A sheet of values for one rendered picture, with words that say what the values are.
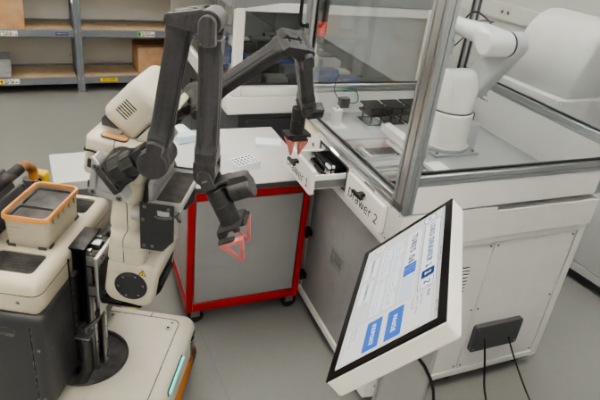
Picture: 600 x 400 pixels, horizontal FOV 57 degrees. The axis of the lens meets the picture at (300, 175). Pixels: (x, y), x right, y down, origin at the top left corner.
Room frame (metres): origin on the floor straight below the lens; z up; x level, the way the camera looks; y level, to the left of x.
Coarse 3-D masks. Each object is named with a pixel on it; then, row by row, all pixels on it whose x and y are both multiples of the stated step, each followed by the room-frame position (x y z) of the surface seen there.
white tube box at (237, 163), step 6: (240, 156) 2.27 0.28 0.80; (246, 156) 2.28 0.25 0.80; (252, 156) 2.29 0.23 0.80; (228, 162) 2.22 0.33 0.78; (234, 162) 2.20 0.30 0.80; (240, 162) 2.22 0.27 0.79; (246, 162) 2.22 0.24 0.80; (252, 162) 2.22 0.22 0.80; (258, 162) 2.24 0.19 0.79; (234, 168) 2.19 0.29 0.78; (240, 168) 2.17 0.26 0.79; (246, 168) 2.20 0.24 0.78; (252, 168) 2.22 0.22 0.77; (258, 168) 2.24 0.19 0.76
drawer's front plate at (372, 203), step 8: (352, 176) 1.94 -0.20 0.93; (352, 184) 1.93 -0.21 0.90; (360, 184) 1.88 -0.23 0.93; (368, 192) 1.82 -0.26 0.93; (352, 200) 1.91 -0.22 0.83; (368, 200) 1.81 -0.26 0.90; (376, 200) 1.76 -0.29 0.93; (360, 208) 1.85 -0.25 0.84; (368, 208) 1.80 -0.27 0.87; (376, 208) 1.75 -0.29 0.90; (384, 208) 1.71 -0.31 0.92; (384, 216) 1.72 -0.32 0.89; (376, 224) 1.74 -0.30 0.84; (384, 224) 1.72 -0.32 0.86
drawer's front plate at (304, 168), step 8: (296, 152) 2.10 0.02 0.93; (304, 160) 2.03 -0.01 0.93; (288, 168) 2.15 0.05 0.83; (296, 168) 2.07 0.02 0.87; (304, 168) 2.00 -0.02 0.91; (312, 168) 1.97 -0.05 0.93; (296, 176) 2.06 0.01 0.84; (304, 176) 1.99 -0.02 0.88; (312, 176) 1.94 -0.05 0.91; (304, 184) 1.98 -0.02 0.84; (312, 184) 1.94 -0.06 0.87; (312, 192) 1.94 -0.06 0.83
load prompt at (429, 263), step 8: (440, 216) 1.25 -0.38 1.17; (432, 224) 1.24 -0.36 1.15; (440, 224) 1.21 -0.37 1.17; (432, 232) 1.19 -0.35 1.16; (424, 240) 1.18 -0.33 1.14; (432, 240) 1.15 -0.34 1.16; (424, 248) 1.14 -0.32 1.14; (432, 248) 1.11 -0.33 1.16; (424, 256) 1.10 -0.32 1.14; (432, 256) 1.07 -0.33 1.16; (424, 264) 1.06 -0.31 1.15; (432, 264) 1.04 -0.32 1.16; (424, 272) 1.03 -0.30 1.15; (432, 272) 1.00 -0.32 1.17; (424, 280) 0.99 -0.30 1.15; (432, 280) 0.97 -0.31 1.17
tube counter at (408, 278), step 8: (408, 256) 1.15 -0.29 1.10; (416, 256) 1.12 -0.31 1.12; (408, 264) 1.11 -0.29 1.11; (416, 264) 1.09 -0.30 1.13; (408, 272) 1.07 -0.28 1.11; (408, 280) 1.04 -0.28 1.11; (400, 288) 1.03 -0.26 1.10; (408, 288) 1.00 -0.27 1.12; (400, 296) 0.99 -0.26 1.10; (408, 296) 0.97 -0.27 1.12
